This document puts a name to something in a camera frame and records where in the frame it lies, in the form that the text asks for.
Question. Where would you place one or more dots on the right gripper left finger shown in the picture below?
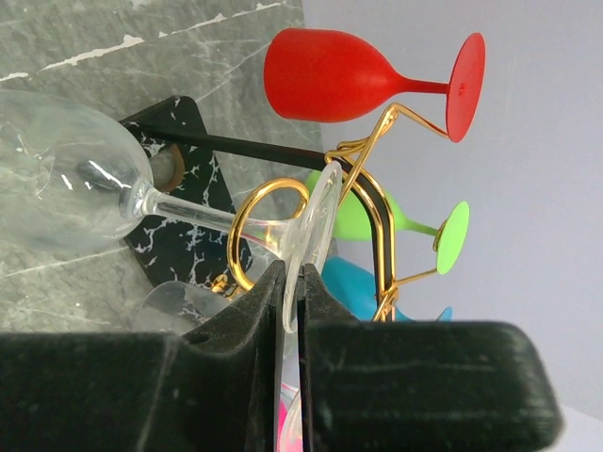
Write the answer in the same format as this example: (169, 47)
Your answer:
(215, 388)

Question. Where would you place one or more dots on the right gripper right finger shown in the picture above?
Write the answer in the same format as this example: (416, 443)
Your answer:
(418, 386)

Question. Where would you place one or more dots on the green plastic wine glass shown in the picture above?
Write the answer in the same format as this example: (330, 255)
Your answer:
(352, 223)

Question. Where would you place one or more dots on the magenta plastic wine glass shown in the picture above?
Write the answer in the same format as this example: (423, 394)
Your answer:
(283, 427)

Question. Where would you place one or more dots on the clear wine glass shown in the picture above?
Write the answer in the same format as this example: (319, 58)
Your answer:
(73, 179)
(177, 307)

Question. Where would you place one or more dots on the red plastic wine glass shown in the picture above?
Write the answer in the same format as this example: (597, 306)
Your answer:
(326, 75)

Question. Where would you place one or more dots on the blue plastic wine glass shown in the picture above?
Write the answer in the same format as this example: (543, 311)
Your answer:
(354, 287)

